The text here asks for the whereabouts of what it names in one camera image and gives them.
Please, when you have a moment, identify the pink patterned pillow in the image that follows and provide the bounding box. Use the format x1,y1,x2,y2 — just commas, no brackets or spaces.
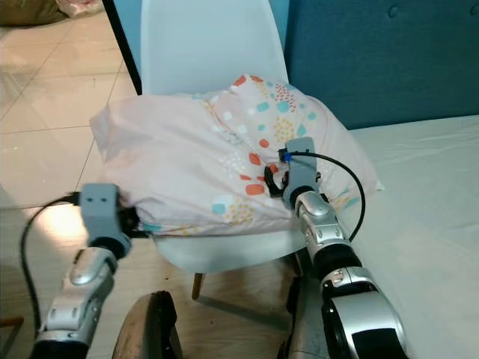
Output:
90,73,384,236

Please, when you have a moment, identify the robot left leg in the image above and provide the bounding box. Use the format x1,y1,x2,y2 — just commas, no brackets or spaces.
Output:
112,290,184,359

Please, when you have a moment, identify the blue padded headboard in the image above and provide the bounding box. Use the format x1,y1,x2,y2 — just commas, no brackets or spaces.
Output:
283,0,479,132

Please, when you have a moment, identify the bed with cream sheet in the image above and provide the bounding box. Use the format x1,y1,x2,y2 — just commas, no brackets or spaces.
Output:
299,114,479,359

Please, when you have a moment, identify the white pink plastic bag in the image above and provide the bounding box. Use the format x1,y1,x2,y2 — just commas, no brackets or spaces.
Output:
56,0,107,19

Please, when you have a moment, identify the olive green bag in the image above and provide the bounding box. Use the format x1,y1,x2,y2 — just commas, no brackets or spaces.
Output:
0,0,68,27

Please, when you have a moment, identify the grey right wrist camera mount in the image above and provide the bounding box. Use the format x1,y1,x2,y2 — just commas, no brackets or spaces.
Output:
281,137,319,206

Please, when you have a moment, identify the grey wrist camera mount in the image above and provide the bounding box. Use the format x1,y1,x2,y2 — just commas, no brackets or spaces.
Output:
281,137,319,206
79,183,128,251

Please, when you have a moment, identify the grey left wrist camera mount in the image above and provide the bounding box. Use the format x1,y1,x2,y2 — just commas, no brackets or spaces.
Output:
79,183,128,251

